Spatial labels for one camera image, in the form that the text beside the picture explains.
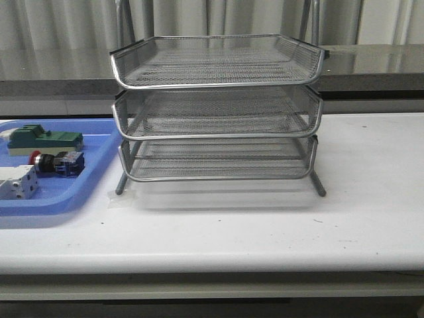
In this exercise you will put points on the silver mesh tray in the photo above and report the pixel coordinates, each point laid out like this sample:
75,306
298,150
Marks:
231,112
181,62
195,159

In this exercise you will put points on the red emergency push button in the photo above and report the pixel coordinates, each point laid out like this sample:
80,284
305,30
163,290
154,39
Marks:
67,164

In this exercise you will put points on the silver mesh bottom tray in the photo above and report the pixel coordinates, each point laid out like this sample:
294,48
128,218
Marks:
195,159

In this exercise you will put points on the clear tape strip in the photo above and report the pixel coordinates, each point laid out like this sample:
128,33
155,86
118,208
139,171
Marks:
121,201

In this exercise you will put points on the silver mesh top tray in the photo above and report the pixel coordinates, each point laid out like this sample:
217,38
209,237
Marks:
181,62

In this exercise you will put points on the blue plastic tray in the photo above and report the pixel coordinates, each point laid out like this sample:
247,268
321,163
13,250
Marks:
57,194

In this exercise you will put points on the grey metal rack frame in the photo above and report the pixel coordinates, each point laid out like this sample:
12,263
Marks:
313,175

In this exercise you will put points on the green and beige switch block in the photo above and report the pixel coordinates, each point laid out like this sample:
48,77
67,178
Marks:
28,138

